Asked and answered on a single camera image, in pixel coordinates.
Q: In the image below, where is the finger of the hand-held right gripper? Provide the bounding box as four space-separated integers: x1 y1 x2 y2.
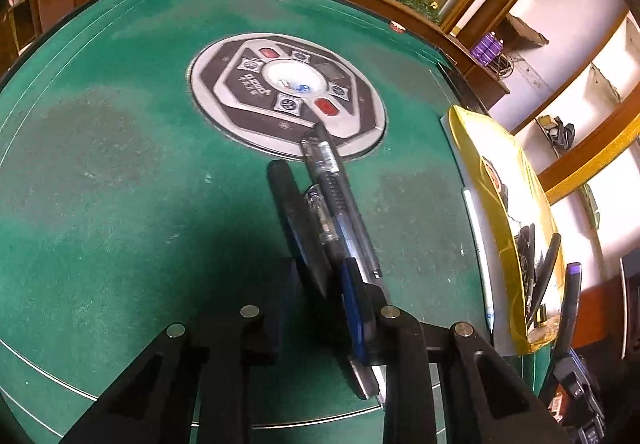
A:
552 261 583 375

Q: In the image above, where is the clear gel pen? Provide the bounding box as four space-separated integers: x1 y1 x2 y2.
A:
304 184 386 407

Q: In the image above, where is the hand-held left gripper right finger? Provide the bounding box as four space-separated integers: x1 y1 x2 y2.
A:
341 256 572 444

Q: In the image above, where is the pack of purple bottles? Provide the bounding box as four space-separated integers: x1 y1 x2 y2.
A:
470 31 503 65

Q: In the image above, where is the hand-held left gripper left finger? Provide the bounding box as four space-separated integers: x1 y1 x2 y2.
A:
59 258 306 444

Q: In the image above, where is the brown cardboard piece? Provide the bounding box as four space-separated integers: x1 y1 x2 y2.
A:
505 14 551 47

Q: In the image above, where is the clear pen black grip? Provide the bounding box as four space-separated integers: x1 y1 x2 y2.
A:
299 123 383 281

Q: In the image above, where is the black cable bundle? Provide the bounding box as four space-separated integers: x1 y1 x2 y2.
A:
542 121 576 157

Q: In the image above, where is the round table control panel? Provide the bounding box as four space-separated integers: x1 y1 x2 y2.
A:
189 32 387 161

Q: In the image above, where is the black tape roll red core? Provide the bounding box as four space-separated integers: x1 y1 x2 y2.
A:
482 156 508 205

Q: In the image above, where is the yellow rimmed white tray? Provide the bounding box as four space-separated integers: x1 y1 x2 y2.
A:
440 104 566 357

